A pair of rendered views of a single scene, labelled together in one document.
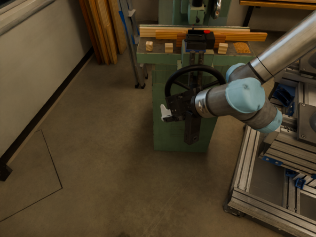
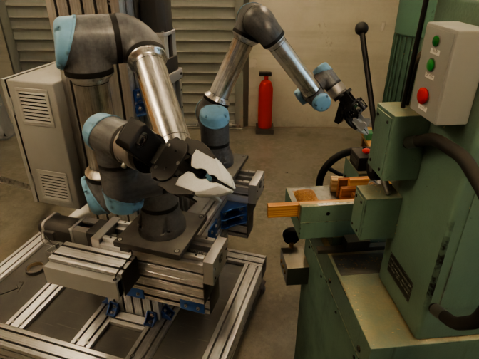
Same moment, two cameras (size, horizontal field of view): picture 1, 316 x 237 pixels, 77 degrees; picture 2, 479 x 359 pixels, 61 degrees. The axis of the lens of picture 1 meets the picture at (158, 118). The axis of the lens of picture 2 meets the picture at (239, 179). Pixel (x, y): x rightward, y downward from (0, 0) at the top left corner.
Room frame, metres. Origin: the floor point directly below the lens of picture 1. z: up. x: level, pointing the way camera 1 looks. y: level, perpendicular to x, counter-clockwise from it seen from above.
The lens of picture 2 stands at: (2.05, -0.82, 1.58)
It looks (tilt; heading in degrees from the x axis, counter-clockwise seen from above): 29 degrees down; 171
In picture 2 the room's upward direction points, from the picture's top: straight up
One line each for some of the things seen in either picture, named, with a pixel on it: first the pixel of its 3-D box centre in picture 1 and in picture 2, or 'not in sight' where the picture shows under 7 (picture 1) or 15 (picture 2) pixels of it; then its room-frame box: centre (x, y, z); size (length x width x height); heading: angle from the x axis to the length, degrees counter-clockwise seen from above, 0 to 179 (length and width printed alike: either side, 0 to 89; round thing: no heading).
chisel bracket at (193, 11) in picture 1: (195, 13); not in sight; (1.09, -0.20, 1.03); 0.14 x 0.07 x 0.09; 177
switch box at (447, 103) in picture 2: not in sight; (446, 73); (1.38, -0.35, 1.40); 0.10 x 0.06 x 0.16; 177
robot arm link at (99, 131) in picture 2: not in sight; (113, 138); (1.31, -0.95, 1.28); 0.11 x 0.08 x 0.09; 40
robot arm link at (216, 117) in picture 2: not in sight; (214, 124); (0.49, -0.69, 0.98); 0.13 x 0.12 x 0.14; 3
